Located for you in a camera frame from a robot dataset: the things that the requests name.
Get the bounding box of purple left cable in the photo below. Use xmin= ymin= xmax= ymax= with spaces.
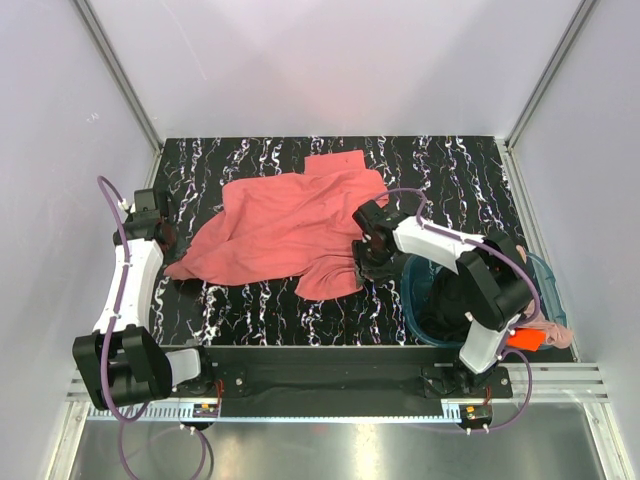
xmin=96 ymin=175 xmax=216 ymax=480

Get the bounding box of pale pink garment in basket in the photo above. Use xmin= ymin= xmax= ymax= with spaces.
xmin=516 ymin=245 xmax=574 ymax=349

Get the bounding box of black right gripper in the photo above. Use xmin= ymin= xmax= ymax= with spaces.
xmin=351 ymin=238 xmax=394 ymax=289

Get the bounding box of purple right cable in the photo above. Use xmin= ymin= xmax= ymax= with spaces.
xmin=372 ymin=187 xmax=542 ymax=432

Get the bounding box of salmon pink t-shirt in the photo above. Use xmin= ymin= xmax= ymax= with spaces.
xmin=165 ymin=150 xmax=386 ymax=301

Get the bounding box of aluminium frame rail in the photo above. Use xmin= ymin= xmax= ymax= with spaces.
xmin=64 ymin=363 xmax=611 ymax=404

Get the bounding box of black t-shirt in basket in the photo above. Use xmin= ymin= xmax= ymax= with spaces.
xmin=418 ymin=268 xmax=470 ymax=344

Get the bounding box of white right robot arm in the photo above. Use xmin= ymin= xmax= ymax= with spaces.
xmin=352 ymin=200 xmax=541 ymax=397

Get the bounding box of purple cable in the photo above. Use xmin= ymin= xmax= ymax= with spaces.
xmin=372 ymin=187 xmax=542 ymax=432
xmin=96 ymin=175 xmax=216 ymax=480

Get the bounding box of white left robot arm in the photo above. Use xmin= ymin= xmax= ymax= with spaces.
xmin=72 ymin=188 xmax=216 ymax=411

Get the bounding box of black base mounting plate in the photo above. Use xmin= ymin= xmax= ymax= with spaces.
xmin=157 ymin=344 xmax=512 ymax=400

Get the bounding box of teal plastic laundry basket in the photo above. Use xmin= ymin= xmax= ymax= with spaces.
xmin=401 ymin=255 xmax=540 ymax=348

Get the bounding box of orange garment in basket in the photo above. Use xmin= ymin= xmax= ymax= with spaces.
xmin=506 ymin=328 xmax=546 ymax=352

